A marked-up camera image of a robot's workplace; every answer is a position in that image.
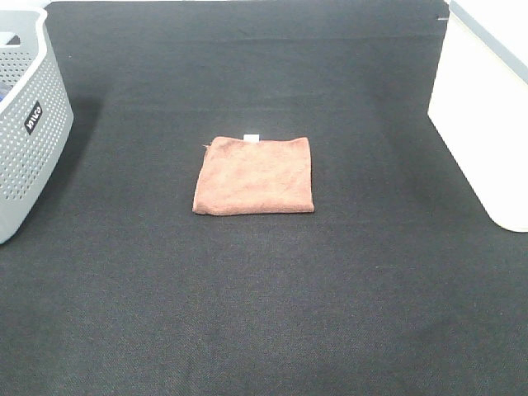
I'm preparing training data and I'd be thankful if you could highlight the white plastic storage bin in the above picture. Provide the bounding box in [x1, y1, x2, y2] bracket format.
[428, 1, 527, 233]

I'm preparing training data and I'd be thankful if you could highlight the grey perforated laundry basket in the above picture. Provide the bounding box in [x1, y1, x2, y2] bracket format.
[1, 6, 73, 242]

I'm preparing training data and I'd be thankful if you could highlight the pink-brown towel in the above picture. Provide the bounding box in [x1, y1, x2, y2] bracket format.
[192, 136, 314, 216]

